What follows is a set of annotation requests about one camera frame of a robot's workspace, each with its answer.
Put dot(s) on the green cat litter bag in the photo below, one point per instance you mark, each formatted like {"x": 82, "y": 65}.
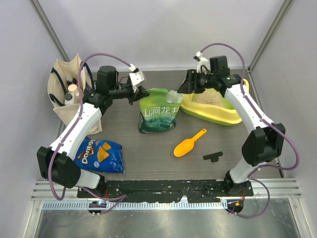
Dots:
{"x": 158, "y": 110}

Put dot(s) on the beige canvas tote bag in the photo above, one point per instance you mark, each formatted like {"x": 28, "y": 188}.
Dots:
{"x": 57, "y": 88}

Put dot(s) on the yellow green litter box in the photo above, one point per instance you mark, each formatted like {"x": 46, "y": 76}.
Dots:
{"x": 211, "y": 113}

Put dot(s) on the yellow plastic scoop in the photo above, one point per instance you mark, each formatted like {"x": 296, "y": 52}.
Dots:
{"x": 187, "y": 145}

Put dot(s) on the grey capped bottle in tote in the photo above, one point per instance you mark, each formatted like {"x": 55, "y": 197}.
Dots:
{"x": 70, "y": 99}

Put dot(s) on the clean litter pellets in box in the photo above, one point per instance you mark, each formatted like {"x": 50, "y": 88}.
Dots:
{"x": 212, "y": 97}

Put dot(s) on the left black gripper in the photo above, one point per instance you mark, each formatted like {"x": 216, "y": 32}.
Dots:
{"x": 141, "y": 92}

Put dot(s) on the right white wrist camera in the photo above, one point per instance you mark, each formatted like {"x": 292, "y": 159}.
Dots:
{"x": 202, "y": 62}

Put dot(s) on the white bottle in tote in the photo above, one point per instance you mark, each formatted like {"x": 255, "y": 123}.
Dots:
{"x": 74, "y": 90}

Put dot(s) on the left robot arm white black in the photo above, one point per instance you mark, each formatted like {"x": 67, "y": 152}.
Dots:
{"x": 56, "y": 162}

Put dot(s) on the aluminium rail frame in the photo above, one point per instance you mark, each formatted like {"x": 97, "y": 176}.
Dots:
{"x": 284, "y": 188}

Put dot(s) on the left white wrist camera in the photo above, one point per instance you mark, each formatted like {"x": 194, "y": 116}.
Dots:
{"x": 137, "y": 77}

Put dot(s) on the black bag clip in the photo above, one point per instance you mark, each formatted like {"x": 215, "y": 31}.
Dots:
{"x": 214, "y": 157}

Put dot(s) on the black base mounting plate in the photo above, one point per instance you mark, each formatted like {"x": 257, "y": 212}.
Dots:
{"x": 168, "y": 191}

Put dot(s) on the blue Doritos chip bag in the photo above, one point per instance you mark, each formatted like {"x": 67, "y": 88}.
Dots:
{"x": 102, "y": 156}

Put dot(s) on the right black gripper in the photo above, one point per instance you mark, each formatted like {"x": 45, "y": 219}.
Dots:
{"x": 188, "y": 87}

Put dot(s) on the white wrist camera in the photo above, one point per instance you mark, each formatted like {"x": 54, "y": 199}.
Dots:
{"x": 202, "y": 62}
{"x": 137, "y": 77}

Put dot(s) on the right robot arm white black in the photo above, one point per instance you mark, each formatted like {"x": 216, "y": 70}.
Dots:
{"x": 265, "y": 140}

